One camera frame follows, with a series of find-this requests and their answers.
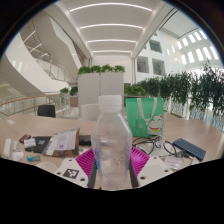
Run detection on small white card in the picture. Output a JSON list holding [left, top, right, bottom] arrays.
[[23, 138, 37, 149]]

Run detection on small planter box with plants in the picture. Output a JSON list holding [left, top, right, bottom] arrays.
[[59, 86, 80, 108]]

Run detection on flat black pad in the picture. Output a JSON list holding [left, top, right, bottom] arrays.
[[24, 135, 53, 155]]

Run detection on ceiling light strips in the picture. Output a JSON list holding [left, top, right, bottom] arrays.
[[68, 2, 154, 54]]

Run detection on black chair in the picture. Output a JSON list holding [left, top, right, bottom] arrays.
[[37, 104, 57, 118]]

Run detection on black cable bundle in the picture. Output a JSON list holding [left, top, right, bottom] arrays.
[[132, 134, 185, 158]]

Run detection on white flat packet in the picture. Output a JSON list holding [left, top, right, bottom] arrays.
[[164, 155, 185, 171]]

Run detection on teal marker pen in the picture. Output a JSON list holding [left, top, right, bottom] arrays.
[[26, 154, 42, 163]]

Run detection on row of green hedge plants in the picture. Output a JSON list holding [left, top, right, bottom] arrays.
[[124, 62, 224, 123]]

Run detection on white chair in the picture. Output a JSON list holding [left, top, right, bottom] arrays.
[[80, 103, 101, 122]]

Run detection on small black block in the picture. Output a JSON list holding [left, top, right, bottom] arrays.
[[78, 134, 93, 147]]

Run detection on white rounded plastic case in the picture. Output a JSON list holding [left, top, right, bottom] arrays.
[[11, 150, 25, 162]]

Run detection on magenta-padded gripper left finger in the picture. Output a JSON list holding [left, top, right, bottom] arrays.
[[54, 148, 98, 189]]

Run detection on white cabinet topped with plants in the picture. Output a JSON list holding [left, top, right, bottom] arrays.
[[77, 64, 126, 118]]

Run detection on clear plastic water bottle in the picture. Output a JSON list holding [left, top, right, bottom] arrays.
[[91, 94, 134, 191]]

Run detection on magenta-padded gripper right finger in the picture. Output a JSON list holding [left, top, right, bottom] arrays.
[[128, 146, 173, 188]]

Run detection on red and black small box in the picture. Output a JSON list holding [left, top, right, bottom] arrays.
[[18, 133, 32, 144]]

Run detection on brown booklet with white papers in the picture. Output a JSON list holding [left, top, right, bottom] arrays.
[[42, 128, 81, 158]]

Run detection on green tote bag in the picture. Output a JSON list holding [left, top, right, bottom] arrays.
[[125, 97, 165, 139]]

